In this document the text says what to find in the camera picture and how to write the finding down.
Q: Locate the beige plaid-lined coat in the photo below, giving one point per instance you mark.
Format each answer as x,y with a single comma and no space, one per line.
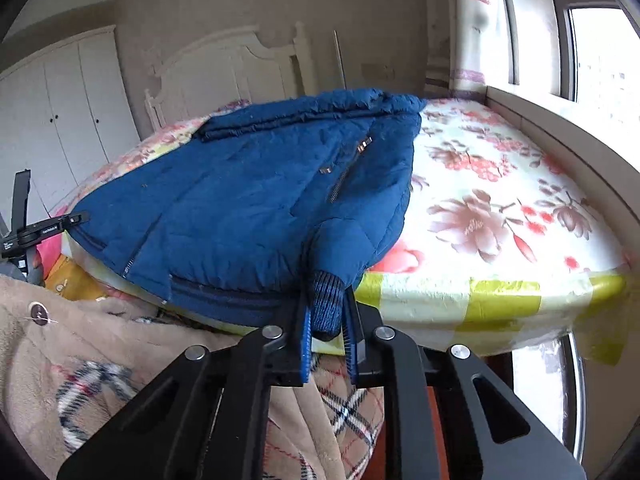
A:
123,393

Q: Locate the wall socket panel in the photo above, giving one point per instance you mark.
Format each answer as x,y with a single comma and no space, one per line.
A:
377,72

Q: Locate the floral bed quilt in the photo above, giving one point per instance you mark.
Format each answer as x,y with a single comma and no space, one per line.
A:
500,247

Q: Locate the white window sill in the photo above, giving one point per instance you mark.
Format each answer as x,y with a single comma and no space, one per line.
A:
605,168

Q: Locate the sailboat print curtain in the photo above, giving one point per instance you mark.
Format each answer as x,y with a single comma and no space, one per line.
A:
469,48

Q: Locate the blue quilted down jacket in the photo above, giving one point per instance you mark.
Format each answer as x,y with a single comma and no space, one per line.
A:
272,203

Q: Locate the window frame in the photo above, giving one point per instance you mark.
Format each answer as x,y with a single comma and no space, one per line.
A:
584,51

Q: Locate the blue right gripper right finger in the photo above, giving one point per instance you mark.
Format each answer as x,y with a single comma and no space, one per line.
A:
351,331

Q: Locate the white wooden headboard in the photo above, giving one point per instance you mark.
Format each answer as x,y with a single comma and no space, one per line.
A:
231,65

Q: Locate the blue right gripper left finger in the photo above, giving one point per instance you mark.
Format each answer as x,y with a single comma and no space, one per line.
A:
305,340

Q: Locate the pink cloth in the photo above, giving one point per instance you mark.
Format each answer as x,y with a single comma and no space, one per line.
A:
50,251

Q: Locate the white wardrobe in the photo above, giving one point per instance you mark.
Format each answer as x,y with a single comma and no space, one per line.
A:
64,115

